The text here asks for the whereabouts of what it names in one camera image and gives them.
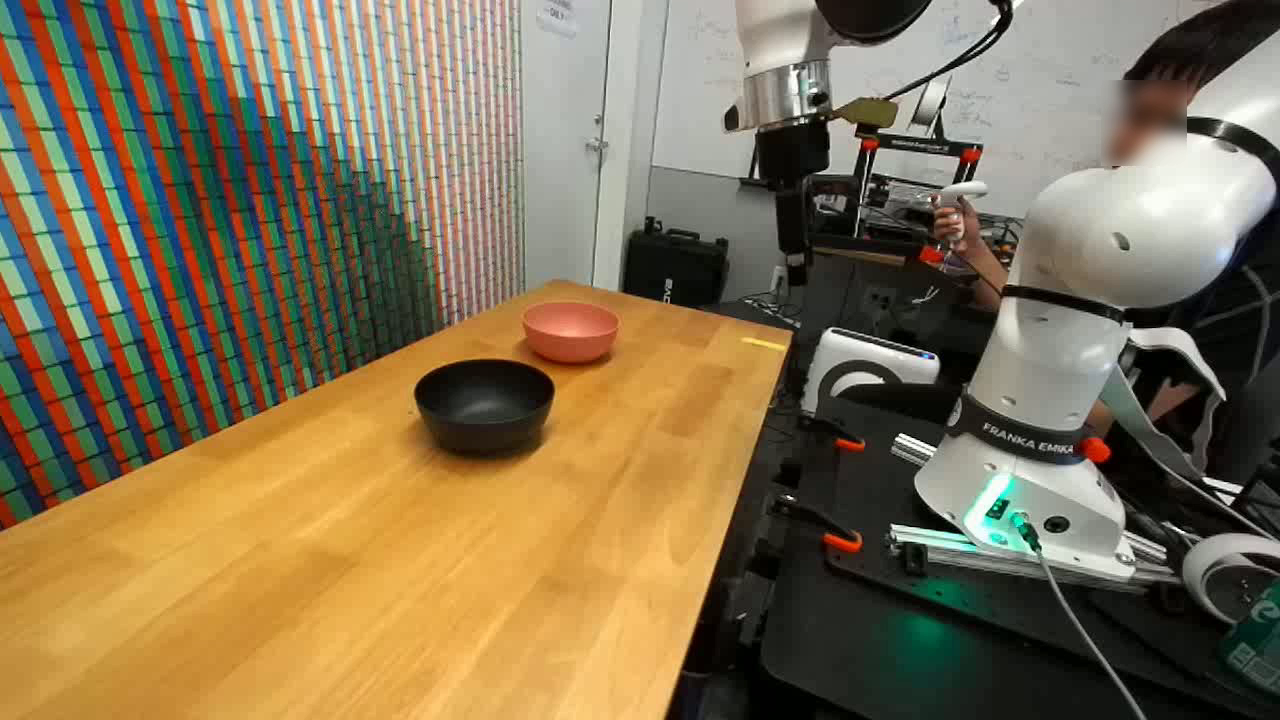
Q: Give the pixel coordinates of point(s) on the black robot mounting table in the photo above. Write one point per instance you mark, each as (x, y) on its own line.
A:
(933, 624)

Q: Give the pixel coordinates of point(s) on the white and grey box device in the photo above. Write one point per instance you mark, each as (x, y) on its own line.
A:
(865, 367)

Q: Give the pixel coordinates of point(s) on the white handheld controller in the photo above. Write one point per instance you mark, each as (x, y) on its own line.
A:
(961, 190)

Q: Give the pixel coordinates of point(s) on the peach bowl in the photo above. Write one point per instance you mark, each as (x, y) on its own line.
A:
(569, 333)

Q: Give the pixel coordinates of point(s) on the yellowish wrist camera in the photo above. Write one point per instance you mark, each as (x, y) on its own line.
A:
(865, 110)

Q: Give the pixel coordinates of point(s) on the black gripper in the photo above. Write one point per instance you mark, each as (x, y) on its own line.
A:
(795, 154)

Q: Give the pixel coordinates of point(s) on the black bowl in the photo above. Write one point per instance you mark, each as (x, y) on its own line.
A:
(484, 406)

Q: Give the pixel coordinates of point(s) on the person's hand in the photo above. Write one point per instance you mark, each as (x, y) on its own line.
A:
(951, 227)

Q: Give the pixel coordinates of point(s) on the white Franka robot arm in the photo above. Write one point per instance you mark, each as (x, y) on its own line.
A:
(1135, 227)

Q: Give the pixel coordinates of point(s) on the black hard case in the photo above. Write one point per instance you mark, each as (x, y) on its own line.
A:
(677, 266)

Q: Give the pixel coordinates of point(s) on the orange and black clamp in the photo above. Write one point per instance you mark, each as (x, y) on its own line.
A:
(842, 543)
(844, 441)

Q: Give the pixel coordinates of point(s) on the black and orange printer frame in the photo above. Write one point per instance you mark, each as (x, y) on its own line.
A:
(923, 145)

